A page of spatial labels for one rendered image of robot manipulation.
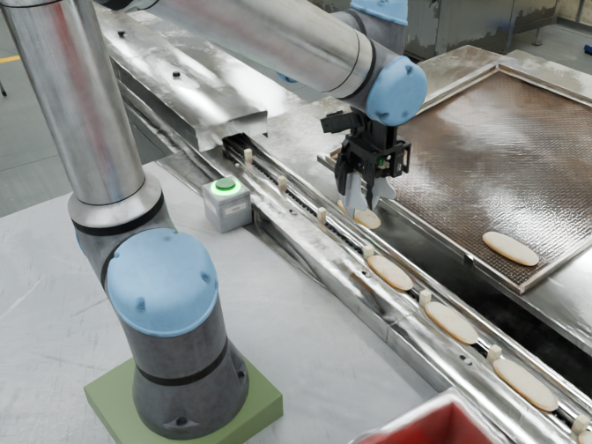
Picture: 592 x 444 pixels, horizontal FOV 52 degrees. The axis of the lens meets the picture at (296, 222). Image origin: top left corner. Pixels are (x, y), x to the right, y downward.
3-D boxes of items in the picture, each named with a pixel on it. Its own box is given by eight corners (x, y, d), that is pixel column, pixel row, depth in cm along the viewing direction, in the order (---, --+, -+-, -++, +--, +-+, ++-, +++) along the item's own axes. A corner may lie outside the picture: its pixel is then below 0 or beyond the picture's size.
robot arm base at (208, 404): (180, 463, 73) (164, 415, 67) (113, 390, 82) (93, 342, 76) (272, 386, 81) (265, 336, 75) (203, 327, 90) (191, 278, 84)
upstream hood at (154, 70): (48, 19, 221) (42, -5, 217) (97, 11, 229) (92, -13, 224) (199, 159, 135) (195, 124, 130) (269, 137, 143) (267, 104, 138)
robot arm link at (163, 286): (151, 397, 69) (122, 315, 61) (113, 322, 78) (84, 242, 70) (245, 350, 74) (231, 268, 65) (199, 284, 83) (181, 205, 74)
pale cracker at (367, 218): (331, 203, 106) (332, 198, 106) (349, 197, 108) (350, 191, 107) (367, 232, 99) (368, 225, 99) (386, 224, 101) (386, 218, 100)
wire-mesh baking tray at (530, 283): (325, 160, 126) (324, 154, 125) (498, 68, 142) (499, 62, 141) (519, 297, 91) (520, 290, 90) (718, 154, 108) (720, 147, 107)
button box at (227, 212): (204, 230, 124) (198, 183, 117) (239, 218, 127) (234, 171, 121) (223, 250, 118) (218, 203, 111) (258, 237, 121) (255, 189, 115)
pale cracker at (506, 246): (477, 240, 101) (477, 236, 100) (492, 229, 103) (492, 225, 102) (529, 270, 94) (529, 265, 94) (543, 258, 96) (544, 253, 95)
